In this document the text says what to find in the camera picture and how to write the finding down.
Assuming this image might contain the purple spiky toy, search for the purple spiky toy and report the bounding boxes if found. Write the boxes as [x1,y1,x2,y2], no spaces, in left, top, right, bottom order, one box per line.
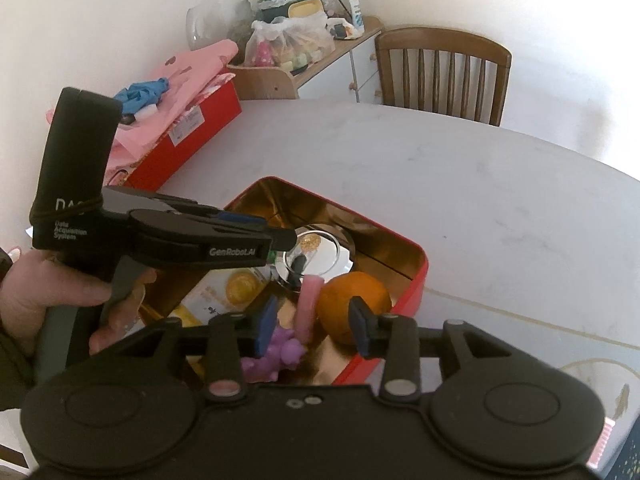
[241,325,307,384]

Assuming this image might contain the red tin box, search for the red tin box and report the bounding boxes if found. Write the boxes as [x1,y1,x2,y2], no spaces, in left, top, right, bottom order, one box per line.
[139,177,428,385]

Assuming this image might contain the white plastic bag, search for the white plastic bag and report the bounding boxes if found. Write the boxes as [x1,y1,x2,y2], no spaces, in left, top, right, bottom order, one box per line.
[243,11,335,74]

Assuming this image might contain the white yellow bottle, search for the white yellow bottle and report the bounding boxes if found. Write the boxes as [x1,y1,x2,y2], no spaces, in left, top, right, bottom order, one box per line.
[170,266,272,327]

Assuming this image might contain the wooden chair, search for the wooden chair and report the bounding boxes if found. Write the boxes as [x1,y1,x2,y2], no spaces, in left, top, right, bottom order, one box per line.
[375,26,513,127]

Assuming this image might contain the large red gift box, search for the large red gift box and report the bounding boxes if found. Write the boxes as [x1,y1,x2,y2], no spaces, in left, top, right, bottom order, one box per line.
[103,72,241,191]

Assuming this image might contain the orange fruit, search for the orange fruit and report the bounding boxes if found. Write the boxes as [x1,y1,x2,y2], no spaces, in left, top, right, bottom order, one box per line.
[316,271,394,347]

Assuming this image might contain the green yellow box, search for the green yellow box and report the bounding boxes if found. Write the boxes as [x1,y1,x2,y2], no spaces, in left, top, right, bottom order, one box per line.
[257,0,324,23]

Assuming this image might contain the wooden sideboard cabinet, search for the wooden sideboard cabinet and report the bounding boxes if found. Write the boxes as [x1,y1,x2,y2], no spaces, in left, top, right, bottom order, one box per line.
[230,16,383,104]

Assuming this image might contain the person's left hand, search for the person's left hand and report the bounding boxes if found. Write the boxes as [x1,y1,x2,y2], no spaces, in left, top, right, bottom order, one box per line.
[1,249,156,356]

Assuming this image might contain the round white lid tin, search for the round white lid tin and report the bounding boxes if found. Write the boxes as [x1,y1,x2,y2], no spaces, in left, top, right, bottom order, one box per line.
[274,223,356,283]

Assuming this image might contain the glass bowl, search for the glass bowl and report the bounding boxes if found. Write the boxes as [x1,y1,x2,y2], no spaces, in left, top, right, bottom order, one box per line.
[186,0,253,51]

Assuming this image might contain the pink tube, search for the pink tube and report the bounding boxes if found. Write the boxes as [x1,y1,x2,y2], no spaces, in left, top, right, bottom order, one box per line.
[294,275,324,344]

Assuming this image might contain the blue patterned placemat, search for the blue patterned placemat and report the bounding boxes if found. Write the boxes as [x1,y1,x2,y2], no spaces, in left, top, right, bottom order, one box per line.
[418,288,640,480]

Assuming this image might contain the blue cloth toy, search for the blue cloth toy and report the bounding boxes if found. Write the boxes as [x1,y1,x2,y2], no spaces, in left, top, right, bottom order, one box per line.
[114,77,169,115]

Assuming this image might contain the pink paper bag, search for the pink paper bag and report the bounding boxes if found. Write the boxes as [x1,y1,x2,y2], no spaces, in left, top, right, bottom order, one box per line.
[45,38,241,176]

